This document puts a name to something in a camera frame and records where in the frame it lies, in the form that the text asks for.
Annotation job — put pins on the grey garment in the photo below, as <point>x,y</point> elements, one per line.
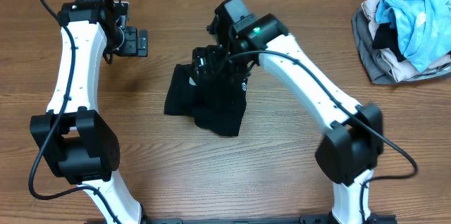
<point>377,69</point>

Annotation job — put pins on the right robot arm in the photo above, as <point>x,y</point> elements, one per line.
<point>351,143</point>

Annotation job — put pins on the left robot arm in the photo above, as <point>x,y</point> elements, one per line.
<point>71,136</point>

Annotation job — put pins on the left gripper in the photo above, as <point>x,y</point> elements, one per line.
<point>131,48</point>

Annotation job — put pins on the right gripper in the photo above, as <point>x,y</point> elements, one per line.
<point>211,52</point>

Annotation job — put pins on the black garment in pile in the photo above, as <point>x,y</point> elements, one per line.
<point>387,38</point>

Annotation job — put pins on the black t-shirt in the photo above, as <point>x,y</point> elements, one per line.
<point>217,106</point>

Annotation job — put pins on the light blue t-shirt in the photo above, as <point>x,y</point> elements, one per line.
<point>423,28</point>

